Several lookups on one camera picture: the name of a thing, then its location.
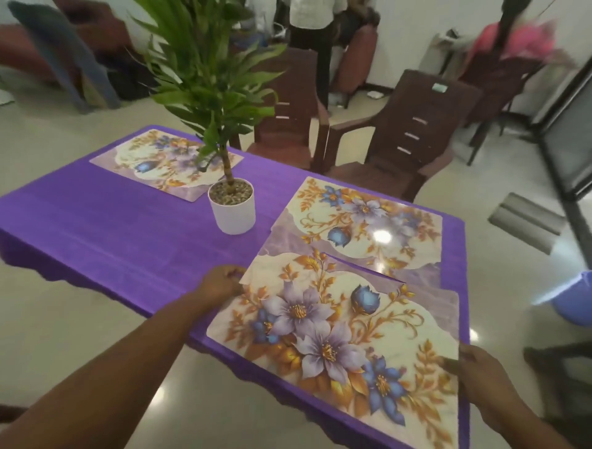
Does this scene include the dark grey plastic stool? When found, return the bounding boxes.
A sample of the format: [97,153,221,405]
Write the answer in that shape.
[522,342,592,449]

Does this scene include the brown plastic chair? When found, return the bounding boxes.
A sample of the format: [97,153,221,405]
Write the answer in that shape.
[323,69,483,203]
[229,46,330,173]
[460,51,545,167]

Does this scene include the blue waste bin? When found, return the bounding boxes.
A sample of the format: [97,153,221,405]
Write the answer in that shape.
[551,270,592,328]

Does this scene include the blue jeans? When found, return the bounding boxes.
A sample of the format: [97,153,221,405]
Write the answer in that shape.
[8,0,122,114]

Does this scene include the person's left forearm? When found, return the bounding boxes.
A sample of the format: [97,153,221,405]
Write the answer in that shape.
[0,291,218,449]

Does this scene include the black bag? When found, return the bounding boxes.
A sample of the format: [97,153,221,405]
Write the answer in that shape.
[99,46,158,102]

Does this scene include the purple cloth table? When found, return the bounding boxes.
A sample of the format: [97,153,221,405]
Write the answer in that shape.
[0,125,472,449]

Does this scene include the floral placemat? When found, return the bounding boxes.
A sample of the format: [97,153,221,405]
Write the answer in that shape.
[89,129,245,203]
[258,176,443,284]
[207,251,460,449]

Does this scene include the red sofa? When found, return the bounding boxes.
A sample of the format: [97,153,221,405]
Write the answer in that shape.
[0,0,135,86]

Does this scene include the person's right hand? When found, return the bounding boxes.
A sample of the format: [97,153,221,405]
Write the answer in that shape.
[437,343,514,434]

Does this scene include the reddish brown chair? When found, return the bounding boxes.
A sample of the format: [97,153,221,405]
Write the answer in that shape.
[331,23,379,96]

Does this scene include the grey striped doormat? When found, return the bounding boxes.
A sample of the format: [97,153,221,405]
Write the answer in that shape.
[488,192,567,256]

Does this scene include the green plant with white pot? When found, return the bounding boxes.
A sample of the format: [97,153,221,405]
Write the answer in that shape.
[131,0,289,236]

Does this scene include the person's left hand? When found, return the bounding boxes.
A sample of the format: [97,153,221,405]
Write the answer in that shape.
[193,264,249,311]

